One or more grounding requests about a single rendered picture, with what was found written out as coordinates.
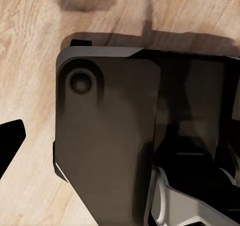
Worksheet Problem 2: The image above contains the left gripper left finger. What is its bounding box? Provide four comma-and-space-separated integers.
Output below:
0, 119, 26, 179

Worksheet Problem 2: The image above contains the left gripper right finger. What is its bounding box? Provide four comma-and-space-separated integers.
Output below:
224, 119, 240, 158

